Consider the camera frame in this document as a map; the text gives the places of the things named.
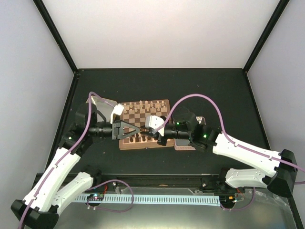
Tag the pink metal tin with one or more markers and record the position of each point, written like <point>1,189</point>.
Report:
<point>183,144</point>

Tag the white slotted cable duct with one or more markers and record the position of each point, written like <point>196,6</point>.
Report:
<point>160,199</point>

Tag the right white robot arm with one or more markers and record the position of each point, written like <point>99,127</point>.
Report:
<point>272,170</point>

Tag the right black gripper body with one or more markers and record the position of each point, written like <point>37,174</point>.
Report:
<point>160,140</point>

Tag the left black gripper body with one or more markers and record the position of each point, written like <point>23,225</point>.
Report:
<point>116,134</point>

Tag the black frame post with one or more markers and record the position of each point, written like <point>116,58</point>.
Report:
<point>277,13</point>
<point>55,33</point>

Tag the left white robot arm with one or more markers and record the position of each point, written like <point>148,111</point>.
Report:
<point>42,206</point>

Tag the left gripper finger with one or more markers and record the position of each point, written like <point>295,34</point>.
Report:
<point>124,135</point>
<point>131,127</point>

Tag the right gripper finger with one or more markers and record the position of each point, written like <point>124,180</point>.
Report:
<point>149,138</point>
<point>145,129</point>

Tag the right black frame post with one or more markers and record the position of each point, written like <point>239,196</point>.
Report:
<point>277,13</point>

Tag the left circuit board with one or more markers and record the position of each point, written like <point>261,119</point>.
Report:
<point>95,197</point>

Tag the gold metal tin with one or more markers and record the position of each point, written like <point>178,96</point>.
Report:
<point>104,107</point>

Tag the right circuit board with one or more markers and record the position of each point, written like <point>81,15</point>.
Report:
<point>230,199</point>

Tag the left black frame post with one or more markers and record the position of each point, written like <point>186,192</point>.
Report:
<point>55,33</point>

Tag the wooden chess board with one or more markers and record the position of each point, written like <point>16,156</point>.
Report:
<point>161,108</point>

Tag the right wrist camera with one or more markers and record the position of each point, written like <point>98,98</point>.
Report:
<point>155,124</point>

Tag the circuit board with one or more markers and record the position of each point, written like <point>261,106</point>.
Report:
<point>95,197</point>
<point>230,199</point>

